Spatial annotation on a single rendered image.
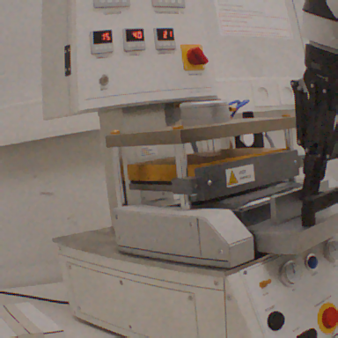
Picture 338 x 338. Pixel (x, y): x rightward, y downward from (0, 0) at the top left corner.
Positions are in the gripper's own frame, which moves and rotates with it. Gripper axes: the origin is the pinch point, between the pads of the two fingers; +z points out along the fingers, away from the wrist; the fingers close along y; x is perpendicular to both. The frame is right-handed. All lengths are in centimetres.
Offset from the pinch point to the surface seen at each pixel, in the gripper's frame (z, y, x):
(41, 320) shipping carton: 26.7, -18.5, -34.8
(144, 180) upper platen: 8.2, -24.9, -10.7
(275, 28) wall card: -11, -74, 74
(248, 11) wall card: -15, -78, 64
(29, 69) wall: 2, -85, -4
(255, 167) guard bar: 2.6, -11.6, -0.7
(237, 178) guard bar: 3.4, -11.1, -5.1
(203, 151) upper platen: 3.5, -21.7, -2.3
